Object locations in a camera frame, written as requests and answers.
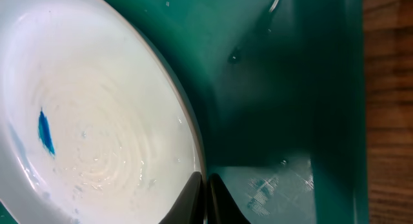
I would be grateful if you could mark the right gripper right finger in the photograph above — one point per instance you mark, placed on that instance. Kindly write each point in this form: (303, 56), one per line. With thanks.
(220, 206)

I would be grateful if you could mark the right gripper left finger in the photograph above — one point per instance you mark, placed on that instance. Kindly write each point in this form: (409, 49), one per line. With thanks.
(189, 206)

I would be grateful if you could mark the light blue plate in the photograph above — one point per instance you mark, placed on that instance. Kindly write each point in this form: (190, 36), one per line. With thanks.
(93, 127)

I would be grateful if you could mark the teal plastic tray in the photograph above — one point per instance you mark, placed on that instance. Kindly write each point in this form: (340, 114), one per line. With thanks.
(275, 89)

